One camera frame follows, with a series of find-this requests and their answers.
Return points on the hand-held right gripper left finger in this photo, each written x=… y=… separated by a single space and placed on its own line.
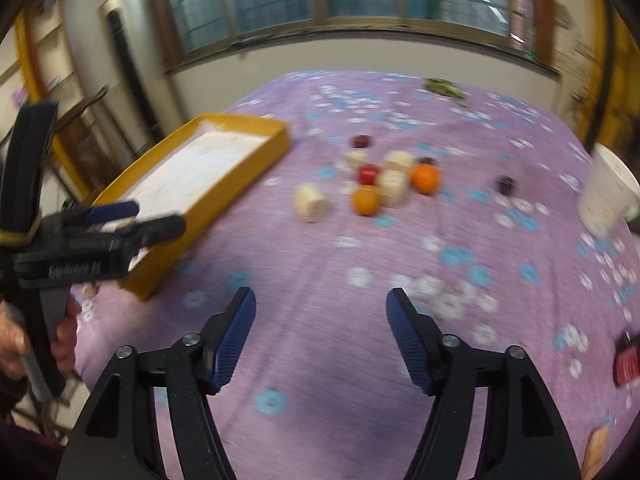
x=235 y=340

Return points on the yellow door frame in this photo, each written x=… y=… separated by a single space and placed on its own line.
x=617 y=85

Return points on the yellow-taped white foam tray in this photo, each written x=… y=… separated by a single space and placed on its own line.
x=210 y=160

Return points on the black pipe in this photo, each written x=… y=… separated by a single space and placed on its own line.
x=127 y=70

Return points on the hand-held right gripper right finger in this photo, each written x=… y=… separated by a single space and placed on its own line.
x=410 y=345

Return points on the green leafy sprig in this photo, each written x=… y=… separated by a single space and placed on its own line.
x=442 y=86

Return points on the orange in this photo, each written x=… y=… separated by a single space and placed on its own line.
x=366 y=200
x=425 y=178

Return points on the red and black object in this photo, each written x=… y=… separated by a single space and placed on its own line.
x=627 y=360

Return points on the red tomato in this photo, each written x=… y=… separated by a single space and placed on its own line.
x=367 y=175

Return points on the wooden chair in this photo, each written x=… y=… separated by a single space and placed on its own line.
x=95 y=145

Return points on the white cup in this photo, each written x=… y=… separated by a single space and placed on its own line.
x=607 y=190

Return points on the wooden shelf unit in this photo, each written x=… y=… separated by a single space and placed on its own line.
x=50 y=60

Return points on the cream sugarcane chunk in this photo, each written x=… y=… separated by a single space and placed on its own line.
x=356 y=159
x=311 y=202
x=392 y=187
x=400 y=161

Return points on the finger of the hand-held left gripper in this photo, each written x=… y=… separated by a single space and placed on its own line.
x=112 y=211
x=155 y=230

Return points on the purple floral tablecloth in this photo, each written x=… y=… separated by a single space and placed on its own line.
x=320 y=260

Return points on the person's left hand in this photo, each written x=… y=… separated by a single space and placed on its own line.
x=64 y=340

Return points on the dark plum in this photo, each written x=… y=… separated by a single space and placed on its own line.
x=427 y=161
x=506 y=185
x=361 y=141

